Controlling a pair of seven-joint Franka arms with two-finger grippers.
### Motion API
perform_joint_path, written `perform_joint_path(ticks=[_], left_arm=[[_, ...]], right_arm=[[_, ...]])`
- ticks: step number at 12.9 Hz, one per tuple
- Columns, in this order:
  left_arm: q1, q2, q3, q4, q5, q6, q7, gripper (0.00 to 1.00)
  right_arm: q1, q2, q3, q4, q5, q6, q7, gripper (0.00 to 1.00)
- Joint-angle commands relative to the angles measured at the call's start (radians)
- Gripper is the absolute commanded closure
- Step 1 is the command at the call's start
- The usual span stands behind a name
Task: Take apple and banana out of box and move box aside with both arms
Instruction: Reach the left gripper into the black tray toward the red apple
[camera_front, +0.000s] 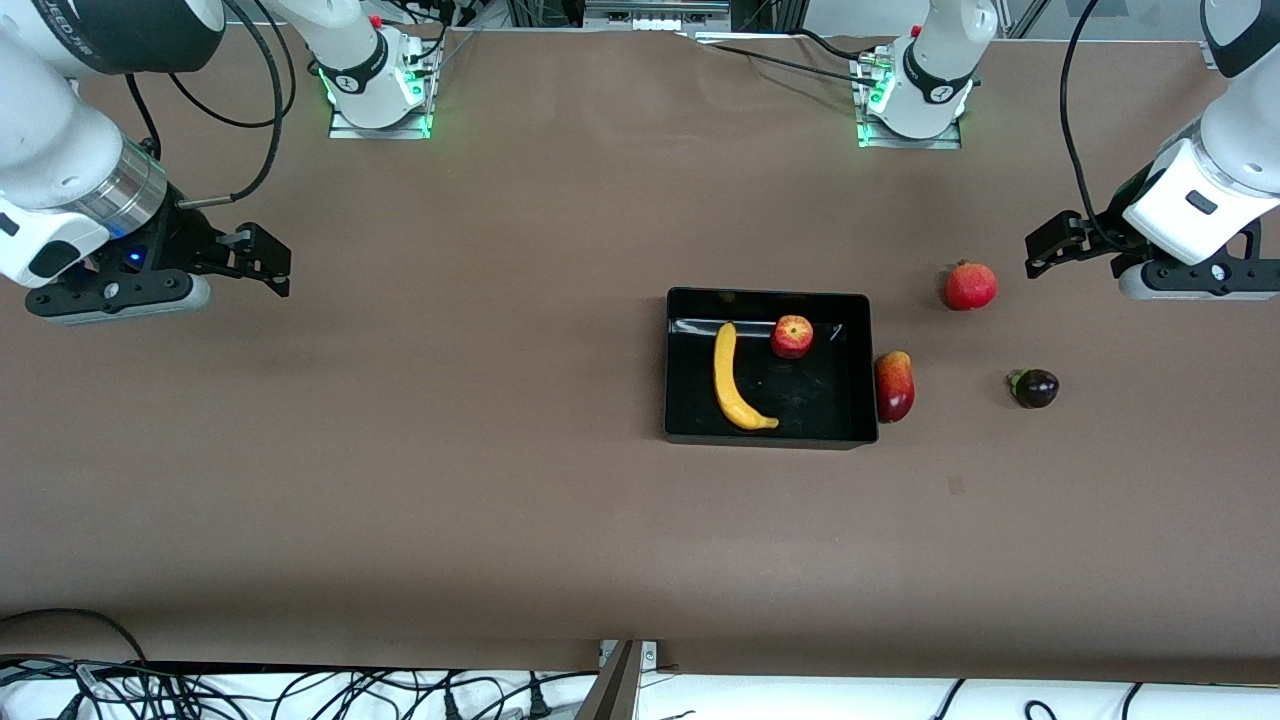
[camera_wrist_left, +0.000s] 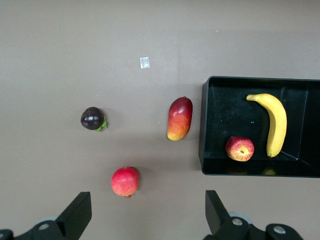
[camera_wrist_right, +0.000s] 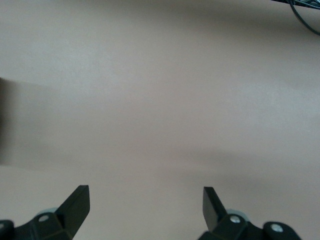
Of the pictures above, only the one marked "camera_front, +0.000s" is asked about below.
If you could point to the red apple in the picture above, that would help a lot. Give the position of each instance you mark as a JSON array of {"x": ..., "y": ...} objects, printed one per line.
[{"x": 792, "y": 338}]

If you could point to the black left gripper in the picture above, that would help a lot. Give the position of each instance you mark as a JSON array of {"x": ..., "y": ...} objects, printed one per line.
[{"x": 1108, "y": 226}]

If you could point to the yellow banana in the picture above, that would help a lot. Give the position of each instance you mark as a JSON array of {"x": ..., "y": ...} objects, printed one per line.
[{"x": 725, "y": 370}]

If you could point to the silver table corner bracket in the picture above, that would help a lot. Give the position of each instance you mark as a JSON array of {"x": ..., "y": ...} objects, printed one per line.
[{"x": 1211, "y": 55}]

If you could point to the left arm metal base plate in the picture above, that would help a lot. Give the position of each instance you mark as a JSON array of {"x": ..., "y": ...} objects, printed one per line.
[{"x": 940, "y": 144}]

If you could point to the red pomegranate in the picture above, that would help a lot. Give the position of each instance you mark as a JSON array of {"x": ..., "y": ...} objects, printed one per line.
[{"x": 970, "y": 287}]

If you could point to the red yellow mango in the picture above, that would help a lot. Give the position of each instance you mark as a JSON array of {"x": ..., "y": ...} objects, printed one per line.
[{"x": 894, "y": 390}]

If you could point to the dark purple eggplant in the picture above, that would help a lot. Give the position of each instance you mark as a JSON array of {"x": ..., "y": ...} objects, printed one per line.
[{"x": 1037, "y": 389}]

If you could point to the black rectangular plastic box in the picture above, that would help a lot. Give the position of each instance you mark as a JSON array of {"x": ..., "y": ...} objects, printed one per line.
[{"x": 810, "y": 400}]

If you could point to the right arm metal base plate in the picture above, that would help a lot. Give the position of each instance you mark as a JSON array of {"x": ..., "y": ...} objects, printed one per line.
[{"x": 345, "y": 131}]

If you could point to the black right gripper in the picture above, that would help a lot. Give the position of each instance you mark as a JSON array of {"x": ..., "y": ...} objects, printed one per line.
[{"x": 172, "y": 243}]

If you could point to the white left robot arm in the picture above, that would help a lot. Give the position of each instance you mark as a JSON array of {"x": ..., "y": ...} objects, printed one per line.
[{"x": 1235, "y": 150}]

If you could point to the silver table edge bracket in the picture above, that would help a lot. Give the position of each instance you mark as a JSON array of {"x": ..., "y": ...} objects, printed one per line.
[{"x": 648, "y": 655}]

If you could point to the dark slanted bar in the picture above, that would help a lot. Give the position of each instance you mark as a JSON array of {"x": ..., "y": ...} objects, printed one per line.
[{"x": 612, "y": 690}]

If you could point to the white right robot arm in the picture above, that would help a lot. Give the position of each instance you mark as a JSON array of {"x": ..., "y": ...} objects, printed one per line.
[{"x": 50, "y": 150}]

